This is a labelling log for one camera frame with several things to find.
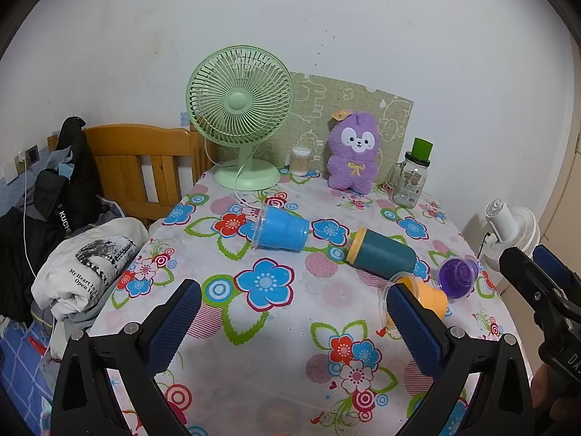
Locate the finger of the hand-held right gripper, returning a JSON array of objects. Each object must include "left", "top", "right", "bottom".
[
  {"left": 499, "top": 246, "right": 566, "bottom": 312},
  {"left": 534, "top": 244, "right": 581, "bottom": 315}
]

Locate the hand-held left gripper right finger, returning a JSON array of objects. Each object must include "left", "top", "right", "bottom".
[{"left": 386, "top": 282, "right": 534, "bottom": 436}]

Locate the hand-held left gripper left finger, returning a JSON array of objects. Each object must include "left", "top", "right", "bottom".
[{"left": 51, "top": 278, "right": 203, "bottom": 436}]

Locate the orange cup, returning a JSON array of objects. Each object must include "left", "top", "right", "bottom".
[{"left": 379, "top": 271, "right": 449, "bottom": 328}]

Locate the purple cup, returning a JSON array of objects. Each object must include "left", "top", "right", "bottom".
[{"left": 438, "top": 257, "right": 480, "bottom": 301}]

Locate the teal cup with yellow rim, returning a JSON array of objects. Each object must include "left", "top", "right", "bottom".
[{"left": 345, "top": 228, "right": 418, "bottom": 281}]

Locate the blue cup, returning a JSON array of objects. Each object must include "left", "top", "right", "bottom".
[{"left": 251, "top": 204, "right": 310, "bottom": 254}]

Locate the person's right hand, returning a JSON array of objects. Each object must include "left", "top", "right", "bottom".
[{"left": 530, "top": 365, "right": 581, "bottom": 436}]

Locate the white clip fan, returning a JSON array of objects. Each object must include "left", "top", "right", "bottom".
[{"left": 476, "top": 198, "right": 541, "bottom": 273}]

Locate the grey cloth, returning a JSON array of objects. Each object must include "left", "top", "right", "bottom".
[{"left": 48, "top": 282, "right": 121, "bottom": 359}]

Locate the floral tablecloth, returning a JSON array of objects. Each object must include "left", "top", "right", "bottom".
[{"left": 97, "top": 168, "right": 529, "bottom": 436}]

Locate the white printed t-shirt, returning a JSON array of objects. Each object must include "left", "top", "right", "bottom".
[{"left": 31, "top": 217, "right": 150, "bottom": 323}]

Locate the glass bottle with green cap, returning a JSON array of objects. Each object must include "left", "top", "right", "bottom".
[{"left": 386, "top": 137, "right": 434, "bottom": 209}]

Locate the blue checked bedsheet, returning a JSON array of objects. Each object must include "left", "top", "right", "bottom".
[{"left": 0, "top": 318, "right": 64, "bottom": 436}]

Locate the black clothing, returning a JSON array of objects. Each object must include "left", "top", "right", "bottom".
[{"left": 0, "top": 209, "right": 69, "bottom": 323}]

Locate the purple plush toy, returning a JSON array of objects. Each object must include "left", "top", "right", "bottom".
[{"left": 326, "top": 109, "right": 381, "bottom": 191}]

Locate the black bag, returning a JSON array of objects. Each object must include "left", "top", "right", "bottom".
[{"left": 34, "top": 117, "right": 103, "bottom": 239}]

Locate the wooden bed headboard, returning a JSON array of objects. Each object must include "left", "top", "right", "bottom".
[{"left": 48, "top": 124, "right": 214, "bottom": 228}]

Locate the cotton swab container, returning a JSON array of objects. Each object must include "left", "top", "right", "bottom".
[{"left": 289, "top": 145, "right": 313, "bottom": 177}]

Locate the green desk fan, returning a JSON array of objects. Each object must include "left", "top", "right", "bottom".
[{"left": 186, "top": 45, "right": 295, "bottom": 190}]

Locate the green printed foam mat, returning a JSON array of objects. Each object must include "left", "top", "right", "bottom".
[{"left": 268, "top": 72, "right": 415, "bottom": 182}]

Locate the white fan cable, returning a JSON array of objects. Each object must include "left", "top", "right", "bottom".
[{"left": 203, "top": 134, "right": 266, "bottom": 214}]

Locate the white charging cable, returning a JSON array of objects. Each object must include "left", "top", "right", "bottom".
[{"left": 16, "top": 152, "right": 60, "bottom": 359}]

